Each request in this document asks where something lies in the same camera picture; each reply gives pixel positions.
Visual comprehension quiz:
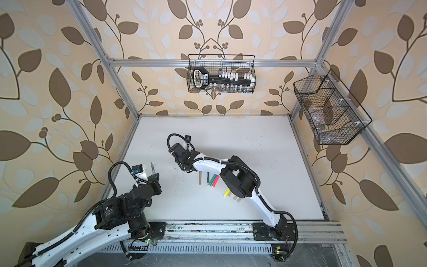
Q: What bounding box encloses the green highlighter marker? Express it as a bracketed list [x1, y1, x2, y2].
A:
[209, 175, 217, 186]

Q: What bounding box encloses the right black wire basket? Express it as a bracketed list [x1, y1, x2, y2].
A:
[293, 70, 373, 145]

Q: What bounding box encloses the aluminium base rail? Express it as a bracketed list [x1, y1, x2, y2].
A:
[123, 220, 348, 255]

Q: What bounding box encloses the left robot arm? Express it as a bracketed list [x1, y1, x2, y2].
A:
[17, 161, 166, 267]

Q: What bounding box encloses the black wire basket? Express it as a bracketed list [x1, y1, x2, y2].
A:
[186, 53, 256, 94]
[293, 70, 373, 145]

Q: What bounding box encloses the rear black wire basket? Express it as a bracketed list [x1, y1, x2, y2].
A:
[186, 53, 256, 94]

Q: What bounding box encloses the black socket rail tool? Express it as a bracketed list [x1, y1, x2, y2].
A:
[187, 66, 256, 90]

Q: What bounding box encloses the pink highlighter marker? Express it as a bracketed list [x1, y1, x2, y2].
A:
[212, 175, 220, 188]

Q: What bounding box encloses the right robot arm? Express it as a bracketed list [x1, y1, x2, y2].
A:
[166, 133, 299, 262]

